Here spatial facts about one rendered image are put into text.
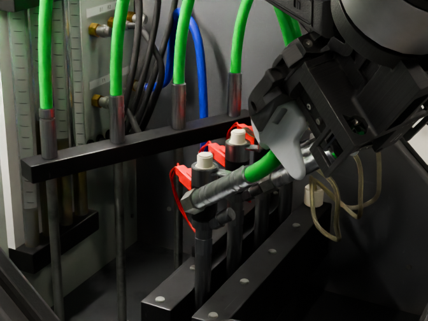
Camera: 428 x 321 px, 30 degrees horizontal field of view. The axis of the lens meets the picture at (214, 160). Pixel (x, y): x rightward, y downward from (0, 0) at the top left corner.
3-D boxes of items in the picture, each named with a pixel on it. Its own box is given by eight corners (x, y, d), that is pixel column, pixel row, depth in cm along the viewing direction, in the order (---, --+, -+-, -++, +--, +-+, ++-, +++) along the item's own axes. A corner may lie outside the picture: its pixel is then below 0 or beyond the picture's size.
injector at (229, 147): (254, 316, 94) (262, 151, 86) (216, 306, 96) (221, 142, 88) (263, 306, 96) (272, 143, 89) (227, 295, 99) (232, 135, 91)
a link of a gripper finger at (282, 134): (265, 209, 61) (312, 158, 53) (228, 144, 62) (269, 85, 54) (297, 195, 62) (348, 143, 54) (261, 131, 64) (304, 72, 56)
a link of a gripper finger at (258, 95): (242, 139, 57) (286, 76, 50) (232, 121, 58) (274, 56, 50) (295, 118, 59) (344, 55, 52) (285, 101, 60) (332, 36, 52)
